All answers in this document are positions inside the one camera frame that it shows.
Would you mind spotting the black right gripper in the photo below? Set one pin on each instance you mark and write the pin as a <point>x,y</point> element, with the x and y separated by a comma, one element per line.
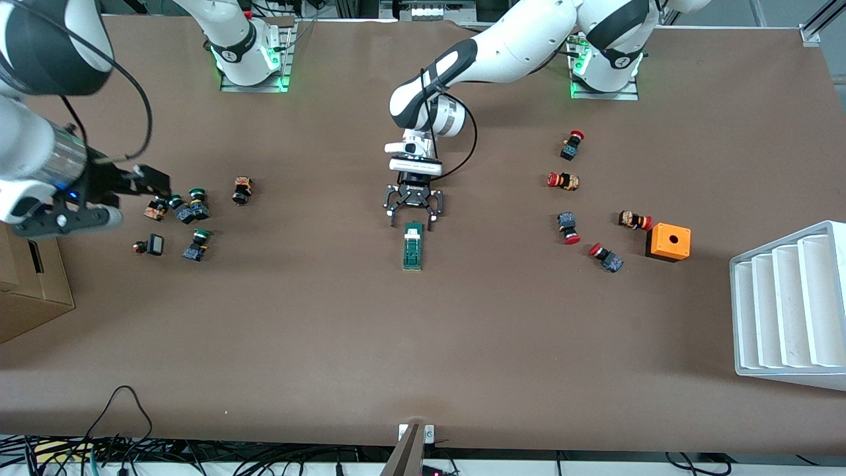
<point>104,180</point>

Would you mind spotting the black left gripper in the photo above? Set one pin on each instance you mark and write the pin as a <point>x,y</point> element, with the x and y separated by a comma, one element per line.
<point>414,190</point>

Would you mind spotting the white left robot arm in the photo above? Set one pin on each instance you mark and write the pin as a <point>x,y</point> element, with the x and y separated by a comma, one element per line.
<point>522,46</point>

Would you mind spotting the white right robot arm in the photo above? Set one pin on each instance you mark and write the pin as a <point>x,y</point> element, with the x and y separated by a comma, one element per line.
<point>26,142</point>

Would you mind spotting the green push button blue block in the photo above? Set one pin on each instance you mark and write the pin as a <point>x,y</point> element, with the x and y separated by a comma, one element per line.
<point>182,211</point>
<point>198,205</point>
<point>197,246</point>

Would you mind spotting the red push button orange block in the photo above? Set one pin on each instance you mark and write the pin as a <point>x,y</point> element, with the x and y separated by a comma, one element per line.
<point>633,219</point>
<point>563,180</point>

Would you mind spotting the red push button blue block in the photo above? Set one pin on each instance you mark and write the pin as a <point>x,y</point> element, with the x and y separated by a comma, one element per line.
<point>607,258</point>
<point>567,227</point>
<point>572,147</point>

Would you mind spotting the brown cardboard box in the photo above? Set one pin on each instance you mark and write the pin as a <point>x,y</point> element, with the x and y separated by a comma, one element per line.
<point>26,297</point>

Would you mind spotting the metal fixture with white lights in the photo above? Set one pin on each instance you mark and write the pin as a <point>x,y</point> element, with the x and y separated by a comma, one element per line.
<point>426,10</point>

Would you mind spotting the white stepped tray rack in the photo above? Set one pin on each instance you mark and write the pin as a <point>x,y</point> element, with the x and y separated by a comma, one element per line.
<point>786,311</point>

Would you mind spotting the black selector switch orange block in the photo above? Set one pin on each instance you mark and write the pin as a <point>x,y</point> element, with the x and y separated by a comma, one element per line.
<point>242,192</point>

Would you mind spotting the metal camera post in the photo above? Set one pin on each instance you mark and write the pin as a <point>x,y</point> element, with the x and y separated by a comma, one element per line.
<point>406,456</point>

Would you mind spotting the orange button enclosure box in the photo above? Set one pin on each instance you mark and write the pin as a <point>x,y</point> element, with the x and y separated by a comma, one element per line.
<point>677,243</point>

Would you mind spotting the aluminium frame profile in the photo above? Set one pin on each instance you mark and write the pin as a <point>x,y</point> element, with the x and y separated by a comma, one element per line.
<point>819,23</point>

